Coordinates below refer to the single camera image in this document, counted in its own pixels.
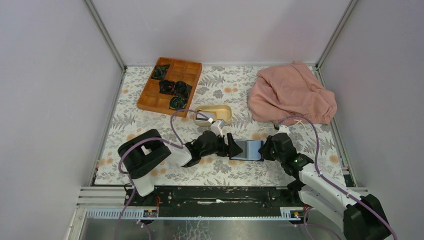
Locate pink cloth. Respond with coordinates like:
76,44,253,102
247,61,338,124

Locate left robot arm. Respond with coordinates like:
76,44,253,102
117,129,245,197

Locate black rolled item middle right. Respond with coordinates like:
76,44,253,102
173,81,192,99

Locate black rolled item bottom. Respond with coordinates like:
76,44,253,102
169,95,188,111

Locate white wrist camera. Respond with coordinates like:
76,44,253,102
207,118,226,137
273,124,290,135

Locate cream oval tray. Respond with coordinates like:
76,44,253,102
194,104,233,126

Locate blue leather card holder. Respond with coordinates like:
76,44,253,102
229,140,264,162

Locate grey card in tray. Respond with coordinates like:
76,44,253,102
195,111,216,122

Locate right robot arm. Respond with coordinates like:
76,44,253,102
259,133,393,240

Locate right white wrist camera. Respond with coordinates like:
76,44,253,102
273,124,290,135

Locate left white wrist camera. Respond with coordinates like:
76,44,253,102
207,118,226,137

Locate black rolled item top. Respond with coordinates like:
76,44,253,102
150,64,171,81

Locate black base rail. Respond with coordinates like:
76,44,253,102
124,186,308,219

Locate black rolled item middle left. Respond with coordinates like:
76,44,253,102
158,79,175,96

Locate black rolled item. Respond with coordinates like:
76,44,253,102
158,79,175,96
169,95,188,111
173,81,192,99
150,64,171,81

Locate wooden compartment tray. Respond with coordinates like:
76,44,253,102
136,57,203,118

